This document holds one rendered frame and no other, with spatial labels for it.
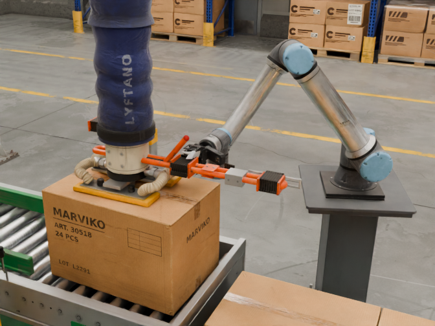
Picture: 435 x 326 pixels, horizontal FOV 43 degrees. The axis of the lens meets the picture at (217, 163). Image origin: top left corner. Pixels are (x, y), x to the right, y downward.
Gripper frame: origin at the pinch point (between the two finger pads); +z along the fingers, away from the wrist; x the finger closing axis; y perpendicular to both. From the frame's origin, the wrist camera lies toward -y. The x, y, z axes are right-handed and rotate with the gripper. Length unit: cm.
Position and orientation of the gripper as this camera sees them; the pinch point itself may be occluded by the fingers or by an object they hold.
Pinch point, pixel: (189, 167)
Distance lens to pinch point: 212.6
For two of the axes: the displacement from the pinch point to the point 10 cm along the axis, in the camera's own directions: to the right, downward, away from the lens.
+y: -9.1, -1.8, 3.7
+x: 0.2, -9.2, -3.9
